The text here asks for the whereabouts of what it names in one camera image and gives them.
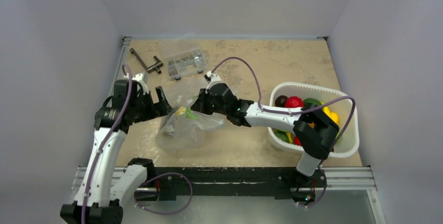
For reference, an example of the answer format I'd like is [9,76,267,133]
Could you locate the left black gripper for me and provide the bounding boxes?
[131,86,172,123]

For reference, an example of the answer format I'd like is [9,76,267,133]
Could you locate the clear plastic bag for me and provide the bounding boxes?
[156,77,228,152]

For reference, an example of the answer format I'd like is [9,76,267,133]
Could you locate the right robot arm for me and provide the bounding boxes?
[191,83,340,186]

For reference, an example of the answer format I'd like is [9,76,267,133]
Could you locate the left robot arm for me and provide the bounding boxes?
[60,78,172,223]

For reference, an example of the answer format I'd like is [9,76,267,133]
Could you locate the dark red fake fruit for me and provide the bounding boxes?
[274,95,288,108]

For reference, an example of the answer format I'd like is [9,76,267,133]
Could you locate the dark green fake avocado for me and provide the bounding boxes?
[303,98,323,107]

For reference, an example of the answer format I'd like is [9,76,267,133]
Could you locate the yellow fake banana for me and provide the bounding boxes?
[322,106,332,118]

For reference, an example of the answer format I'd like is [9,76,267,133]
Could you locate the yellow fake lemon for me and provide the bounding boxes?
[330,112,340,125]

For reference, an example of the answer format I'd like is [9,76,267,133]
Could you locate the black metal T-wrench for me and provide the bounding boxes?
[129,48,164,74]

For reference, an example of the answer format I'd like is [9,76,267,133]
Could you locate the clear plastic screw box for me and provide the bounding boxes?
[159,38,207,80]

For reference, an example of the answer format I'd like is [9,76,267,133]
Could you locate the red apple in basket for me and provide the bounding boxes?
[293,137,301,146]

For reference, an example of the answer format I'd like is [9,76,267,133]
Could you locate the white plastic basket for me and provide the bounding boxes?
[268,82,359,158]

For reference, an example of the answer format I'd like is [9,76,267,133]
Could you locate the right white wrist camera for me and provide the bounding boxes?
[204,71,223,93]

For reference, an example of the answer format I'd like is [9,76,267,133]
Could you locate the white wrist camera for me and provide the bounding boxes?
[204,71,223,93]
[132,72,149,95]

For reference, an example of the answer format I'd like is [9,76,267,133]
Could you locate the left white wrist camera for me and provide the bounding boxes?
[132,72,149,95]

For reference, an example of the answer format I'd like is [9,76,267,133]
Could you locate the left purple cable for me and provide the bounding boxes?
[80,64,134,224]

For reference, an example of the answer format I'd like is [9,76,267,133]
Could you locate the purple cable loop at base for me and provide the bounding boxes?
[133,172,194,216]

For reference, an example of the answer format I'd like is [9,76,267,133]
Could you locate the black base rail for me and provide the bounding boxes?
[134,167,327,204]

